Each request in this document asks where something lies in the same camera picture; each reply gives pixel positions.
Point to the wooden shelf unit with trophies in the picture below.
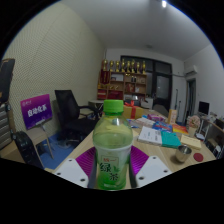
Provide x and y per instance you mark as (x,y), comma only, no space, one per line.
(123,83)

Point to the white booklet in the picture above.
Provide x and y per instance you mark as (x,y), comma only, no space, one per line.
(150,135)

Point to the beige envelope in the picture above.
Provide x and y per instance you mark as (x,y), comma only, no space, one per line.
(191,142)

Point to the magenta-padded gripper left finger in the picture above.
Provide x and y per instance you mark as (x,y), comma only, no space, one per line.
(71,171)

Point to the pink flowers in white pot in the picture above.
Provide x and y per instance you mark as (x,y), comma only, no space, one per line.
(194,122)

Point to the brown standing card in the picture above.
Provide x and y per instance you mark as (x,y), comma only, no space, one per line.
(172,116)

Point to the purple sign board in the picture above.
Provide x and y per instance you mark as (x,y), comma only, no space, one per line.
(36,111)

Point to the green tea bottle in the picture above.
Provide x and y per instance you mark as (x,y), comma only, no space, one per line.
(112,150)

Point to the pink box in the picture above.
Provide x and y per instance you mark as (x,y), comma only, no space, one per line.
(156,117)

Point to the yellow gift box red ribbon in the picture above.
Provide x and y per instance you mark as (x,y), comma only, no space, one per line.
(136,111)

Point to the black office chair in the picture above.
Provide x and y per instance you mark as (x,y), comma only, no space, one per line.
(68,110)

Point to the black display screen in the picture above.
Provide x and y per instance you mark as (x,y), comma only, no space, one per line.
(6,80)

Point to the black framed glass door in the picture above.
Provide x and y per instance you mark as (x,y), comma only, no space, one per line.
(161,85)

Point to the flat round red coaster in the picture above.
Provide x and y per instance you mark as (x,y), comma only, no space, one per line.
(198,157)

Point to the teal book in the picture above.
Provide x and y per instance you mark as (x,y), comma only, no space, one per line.
(171,140)

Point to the grey armchair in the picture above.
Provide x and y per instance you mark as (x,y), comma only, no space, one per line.
(160,110)

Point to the blue picture book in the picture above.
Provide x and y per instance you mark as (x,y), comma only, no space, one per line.
(162,126)

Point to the orange book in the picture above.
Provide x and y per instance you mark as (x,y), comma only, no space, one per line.
(180,129)

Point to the ceiling light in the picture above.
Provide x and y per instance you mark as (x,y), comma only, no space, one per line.
(164,3)

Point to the white wall air conditioner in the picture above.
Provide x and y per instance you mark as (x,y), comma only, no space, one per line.
(191,70)

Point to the black computer monitor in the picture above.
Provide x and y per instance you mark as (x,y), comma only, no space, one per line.
(204,108)

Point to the grey striped chair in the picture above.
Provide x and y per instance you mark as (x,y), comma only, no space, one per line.
(6,128)

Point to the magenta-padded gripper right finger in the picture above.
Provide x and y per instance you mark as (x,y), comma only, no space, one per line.
(151,170)

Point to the black bag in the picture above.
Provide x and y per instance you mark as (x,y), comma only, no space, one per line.
(26,150)

